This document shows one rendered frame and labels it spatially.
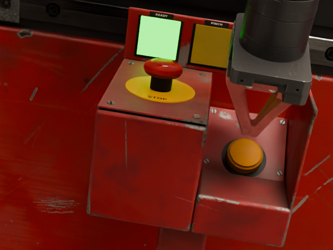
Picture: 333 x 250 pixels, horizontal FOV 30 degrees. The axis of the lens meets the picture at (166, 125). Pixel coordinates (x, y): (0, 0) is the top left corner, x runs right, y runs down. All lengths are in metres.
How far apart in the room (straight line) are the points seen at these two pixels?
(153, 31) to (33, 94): 0.23
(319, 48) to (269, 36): 0.31
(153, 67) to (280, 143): 0.17
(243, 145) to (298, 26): 0.19
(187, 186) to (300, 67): 0.16
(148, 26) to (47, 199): 0.35
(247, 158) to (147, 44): 0.17
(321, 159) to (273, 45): 0.38
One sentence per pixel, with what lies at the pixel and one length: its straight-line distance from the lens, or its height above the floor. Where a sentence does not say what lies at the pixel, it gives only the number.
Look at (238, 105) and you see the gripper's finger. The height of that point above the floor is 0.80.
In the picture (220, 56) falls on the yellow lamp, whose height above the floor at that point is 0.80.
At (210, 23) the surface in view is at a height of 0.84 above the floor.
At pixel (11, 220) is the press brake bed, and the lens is 0.97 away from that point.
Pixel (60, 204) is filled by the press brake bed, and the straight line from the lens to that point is 0.94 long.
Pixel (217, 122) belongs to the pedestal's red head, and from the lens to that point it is 0.69.
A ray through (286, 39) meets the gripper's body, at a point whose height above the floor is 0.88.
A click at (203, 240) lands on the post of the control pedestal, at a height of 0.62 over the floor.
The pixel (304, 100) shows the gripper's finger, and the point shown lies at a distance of 0.52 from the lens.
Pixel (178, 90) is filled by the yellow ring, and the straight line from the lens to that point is 0.64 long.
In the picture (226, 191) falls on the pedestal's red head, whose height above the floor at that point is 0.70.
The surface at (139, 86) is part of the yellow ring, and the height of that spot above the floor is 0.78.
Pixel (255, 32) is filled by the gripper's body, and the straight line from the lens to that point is 0.52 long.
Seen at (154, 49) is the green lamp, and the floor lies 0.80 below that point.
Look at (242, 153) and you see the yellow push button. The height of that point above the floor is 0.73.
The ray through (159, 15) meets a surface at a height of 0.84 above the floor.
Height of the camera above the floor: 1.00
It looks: 23 degrees down
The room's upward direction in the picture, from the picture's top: 8 degrees clockwise
